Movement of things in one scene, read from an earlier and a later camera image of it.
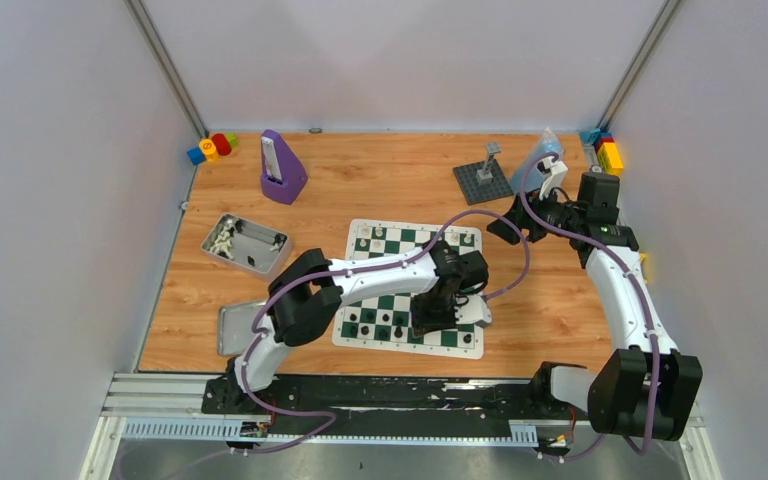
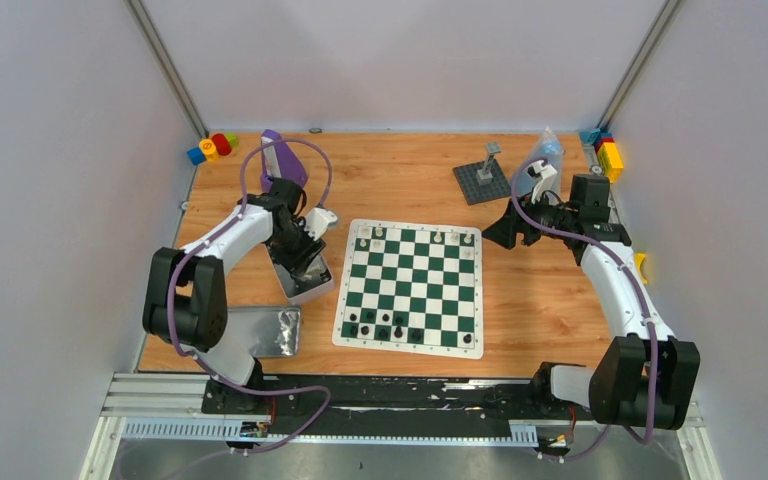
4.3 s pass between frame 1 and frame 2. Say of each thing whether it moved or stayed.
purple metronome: stayed
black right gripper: stayed
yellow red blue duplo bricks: stayed
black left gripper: moved
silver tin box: moved
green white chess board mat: stayed
